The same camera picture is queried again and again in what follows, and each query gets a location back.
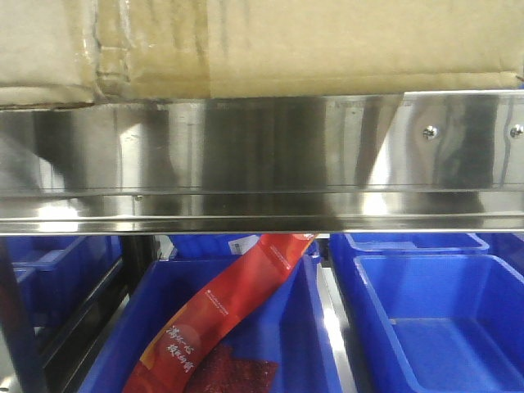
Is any brown cardboard carton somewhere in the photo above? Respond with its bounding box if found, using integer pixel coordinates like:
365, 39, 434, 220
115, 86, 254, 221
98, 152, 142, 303
1, 1, 523, 106

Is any empty blue bin right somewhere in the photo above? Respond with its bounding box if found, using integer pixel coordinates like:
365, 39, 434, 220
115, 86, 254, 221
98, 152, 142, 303
355, 255, 523, 392

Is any blue bin with snack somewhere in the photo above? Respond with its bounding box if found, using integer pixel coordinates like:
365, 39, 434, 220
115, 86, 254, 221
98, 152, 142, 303
79, 255, 341, 392

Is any red snack package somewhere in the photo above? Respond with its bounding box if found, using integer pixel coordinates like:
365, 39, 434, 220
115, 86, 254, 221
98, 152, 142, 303
123, 233, 316, 392

